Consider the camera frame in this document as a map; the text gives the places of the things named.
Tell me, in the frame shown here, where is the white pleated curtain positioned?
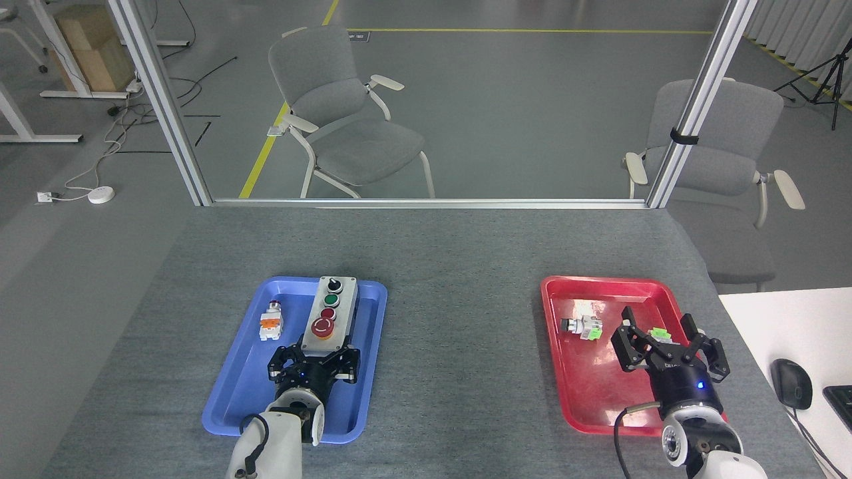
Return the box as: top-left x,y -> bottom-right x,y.
745,0 -> 852,110

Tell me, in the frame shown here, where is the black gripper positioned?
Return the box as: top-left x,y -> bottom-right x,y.
268,343 -> 361,403
610,305 -> 732,421

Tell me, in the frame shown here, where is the red plastic tray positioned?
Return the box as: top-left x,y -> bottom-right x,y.
540,275 -> 728,437

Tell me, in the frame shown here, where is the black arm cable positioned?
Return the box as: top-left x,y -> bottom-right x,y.
612,402 -> 665,479

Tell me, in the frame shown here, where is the silver aluminium crossbar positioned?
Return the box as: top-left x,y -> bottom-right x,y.
212,198 -> 650,210

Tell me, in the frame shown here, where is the orange and white push button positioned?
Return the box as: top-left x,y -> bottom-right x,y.
259,301 -> 285,341

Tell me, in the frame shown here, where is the silver aluminium post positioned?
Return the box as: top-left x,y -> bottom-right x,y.
647,0 -> 759,209
106,0 -> 214,207

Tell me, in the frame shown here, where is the black floor cable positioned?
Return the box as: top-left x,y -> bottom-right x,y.
106,0 -> 238,127

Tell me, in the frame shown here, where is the black computer mouse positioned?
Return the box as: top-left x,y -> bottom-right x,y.
771,359 -> 813,410

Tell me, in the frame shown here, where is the white desk leg frame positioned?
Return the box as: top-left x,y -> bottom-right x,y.
0,80 -> 84,144
27,0 -> 130,99

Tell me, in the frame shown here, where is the blue plastic tray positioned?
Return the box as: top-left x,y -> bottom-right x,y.
202,276 -> 389,444

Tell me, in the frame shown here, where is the black keyboard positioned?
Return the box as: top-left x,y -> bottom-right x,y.
823,385 -> 852,433

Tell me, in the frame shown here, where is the grey chair with white armrests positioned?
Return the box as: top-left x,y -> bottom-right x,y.
623,79 -> 806,230
267,25 -> 437,200

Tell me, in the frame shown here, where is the grey control box with buttons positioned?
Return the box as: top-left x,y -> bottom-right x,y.
300,275 -> 361,355

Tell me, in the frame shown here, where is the black tripod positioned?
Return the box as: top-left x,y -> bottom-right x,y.
774,40 -> 852,131

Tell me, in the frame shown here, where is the white side table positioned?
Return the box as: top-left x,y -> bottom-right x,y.
718,287 -> 852,479

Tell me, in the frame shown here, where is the black-headed white switch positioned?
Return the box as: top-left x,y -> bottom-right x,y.
560,313 -> 604,341

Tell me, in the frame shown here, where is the white floor cable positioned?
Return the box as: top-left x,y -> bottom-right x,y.
63,93 -> 144,194

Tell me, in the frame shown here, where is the brown cardboard box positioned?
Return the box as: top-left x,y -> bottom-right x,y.
52,5 -> 137,92

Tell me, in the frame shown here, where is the black mouse cable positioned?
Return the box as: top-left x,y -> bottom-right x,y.
785,407 -> 846,479

